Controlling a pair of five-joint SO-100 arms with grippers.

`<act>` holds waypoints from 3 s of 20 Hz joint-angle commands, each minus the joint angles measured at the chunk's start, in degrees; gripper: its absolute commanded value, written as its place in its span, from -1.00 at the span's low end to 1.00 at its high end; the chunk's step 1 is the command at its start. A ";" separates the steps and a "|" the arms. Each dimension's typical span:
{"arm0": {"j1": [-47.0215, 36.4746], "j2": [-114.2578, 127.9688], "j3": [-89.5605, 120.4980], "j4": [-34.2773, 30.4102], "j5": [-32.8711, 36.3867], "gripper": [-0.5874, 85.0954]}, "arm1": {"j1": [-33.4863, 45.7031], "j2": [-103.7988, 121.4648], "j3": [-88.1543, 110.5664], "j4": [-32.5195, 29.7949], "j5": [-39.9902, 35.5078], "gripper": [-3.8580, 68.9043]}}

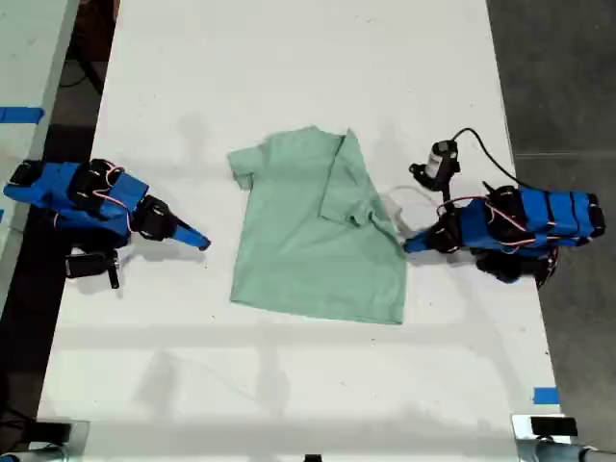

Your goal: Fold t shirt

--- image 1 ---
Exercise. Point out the small black box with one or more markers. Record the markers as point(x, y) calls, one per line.
point(52, 432)
point(553, 426)

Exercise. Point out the black camera box, white label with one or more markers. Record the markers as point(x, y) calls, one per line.
point(440, 161)

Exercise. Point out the short blue tape strip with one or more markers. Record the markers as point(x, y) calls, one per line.
point(546, 395)

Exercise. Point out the grey metal pipe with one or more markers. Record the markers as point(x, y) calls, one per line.
point(24, 454)
point(577, 453)

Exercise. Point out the pale green T-shirt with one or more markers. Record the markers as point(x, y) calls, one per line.
point(313, 264)

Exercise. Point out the long blue tape strip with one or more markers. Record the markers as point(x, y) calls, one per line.
point(19, 115)

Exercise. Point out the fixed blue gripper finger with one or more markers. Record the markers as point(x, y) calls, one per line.
point(187, 239)
point(426, 245)

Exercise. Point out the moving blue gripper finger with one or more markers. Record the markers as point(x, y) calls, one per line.
point(423, 237)
point(192, 232)

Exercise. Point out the black camera stalk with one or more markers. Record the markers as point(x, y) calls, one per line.
point(447, 192)
point(114, 274)

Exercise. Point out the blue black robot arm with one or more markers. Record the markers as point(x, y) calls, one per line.
point(544, 216)
point(62, 192)

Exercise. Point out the silver metal bracket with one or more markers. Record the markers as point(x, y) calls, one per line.
point(522, 433)
point(79, 438)

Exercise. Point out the white side table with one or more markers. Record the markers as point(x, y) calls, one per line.
point(24, 58)

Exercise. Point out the plain black camera box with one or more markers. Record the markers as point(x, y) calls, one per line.
point(86, 265)

